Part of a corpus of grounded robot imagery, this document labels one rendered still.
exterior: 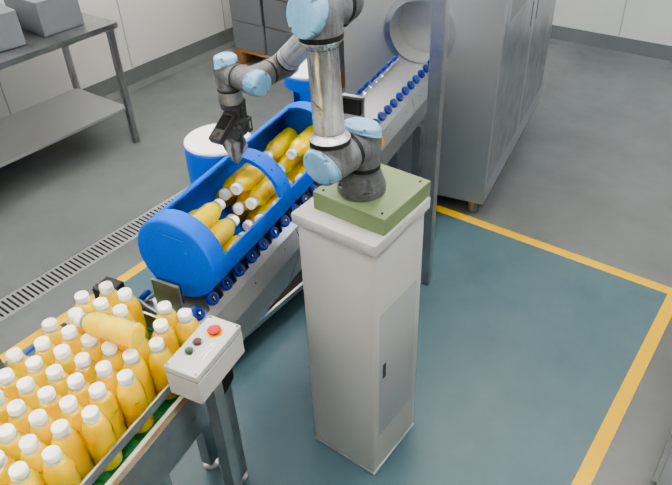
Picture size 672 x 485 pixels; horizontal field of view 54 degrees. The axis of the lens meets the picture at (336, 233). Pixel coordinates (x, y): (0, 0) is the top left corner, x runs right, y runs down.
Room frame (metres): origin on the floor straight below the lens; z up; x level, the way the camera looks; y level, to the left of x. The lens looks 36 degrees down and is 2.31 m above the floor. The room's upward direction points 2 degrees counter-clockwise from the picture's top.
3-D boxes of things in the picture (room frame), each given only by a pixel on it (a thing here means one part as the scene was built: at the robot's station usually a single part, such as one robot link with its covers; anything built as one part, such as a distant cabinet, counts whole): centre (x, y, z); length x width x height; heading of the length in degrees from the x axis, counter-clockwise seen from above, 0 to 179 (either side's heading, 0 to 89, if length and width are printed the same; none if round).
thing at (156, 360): (1.21, 0.48, 0.99); 0.07 x 0.07 x 0.19
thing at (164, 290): (1.50, 0.51, 0.99); 0.10 x 0.02 x 0.12; 63
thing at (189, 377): (1.19, 0.35, 1.05); 0.20 x 0.10 x 0.10; 153
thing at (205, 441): (1.60, 0.55, 0.31); 0.06 x 0.06 x 0.63; 63
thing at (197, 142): (2.43, 0.47, 1.03); 0.28 x 0.28 x 0.01
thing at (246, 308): (2.44, 0.03, 0.79); 2.17 x 0.29 x 0.34; 153
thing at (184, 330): (1.32, 0.42, 0.99); 0.07 x 0.07 x 0.19
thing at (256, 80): (1.85, 0.22, 1.53); 0.11 x 0.11 x 0.08; 49
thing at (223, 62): (1.90, 0.31, 1.54); 0.09 x 0.08 x 0.11; 49
